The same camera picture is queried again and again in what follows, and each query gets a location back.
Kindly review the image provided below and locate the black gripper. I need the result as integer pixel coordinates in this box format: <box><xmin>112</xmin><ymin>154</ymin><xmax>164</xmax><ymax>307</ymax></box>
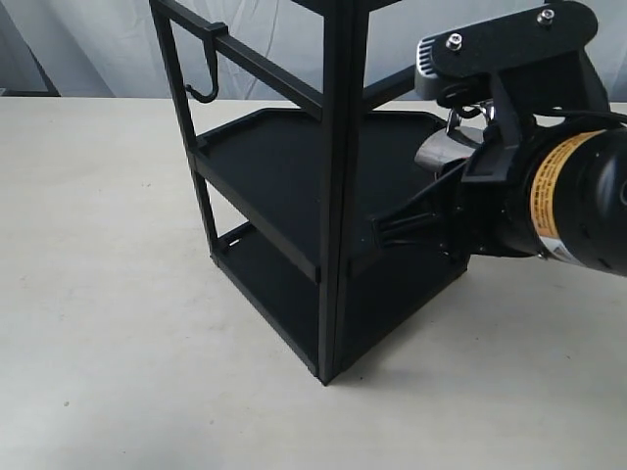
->
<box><xmin>371</xmin><ymin>124</ymin><xmax>540</xmax><ymax>259</ymax></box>

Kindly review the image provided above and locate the stainless steel cup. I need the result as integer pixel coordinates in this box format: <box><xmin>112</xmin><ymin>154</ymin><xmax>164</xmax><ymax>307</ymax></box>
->
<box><xmin>414</xmin><ymin>100</ymin><xmax>496</xmax><ymax>177</ymax></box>

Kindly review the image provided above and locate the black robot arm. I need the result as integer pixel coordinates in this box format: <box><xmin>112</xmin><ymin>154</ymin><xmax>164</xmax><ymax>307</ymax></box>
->
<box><xmin>372</xmin><ymin>117</ymin><xmax>626</xmax><ymax>276</ymax></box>

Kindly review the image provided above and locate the black three-tier metal rack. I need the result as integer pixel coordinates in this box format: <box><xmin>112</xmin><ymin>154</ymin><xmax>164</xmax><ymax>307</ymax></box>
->
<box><xmin>150</xmin><ymin>1</ymin><xmax>468</xmax><ymax>384</ymax></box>

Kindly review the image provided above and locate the black hook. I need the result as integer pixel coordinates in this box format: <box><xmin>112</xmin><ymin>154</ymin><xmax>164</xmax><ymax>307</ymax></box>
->
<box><xmin>184</xmin><ymin>22</ymin><xmax>228</xmax><ymax>104</ymax></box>

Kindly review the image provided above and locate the white backdrop curtain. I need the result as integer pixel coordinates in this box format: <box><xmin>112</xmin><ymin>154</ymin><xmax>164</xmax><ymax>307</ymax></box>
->
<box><xmin>0</xmin><ymin>0</ymin><xmax>627</xmax><ymax>107</ymax></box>

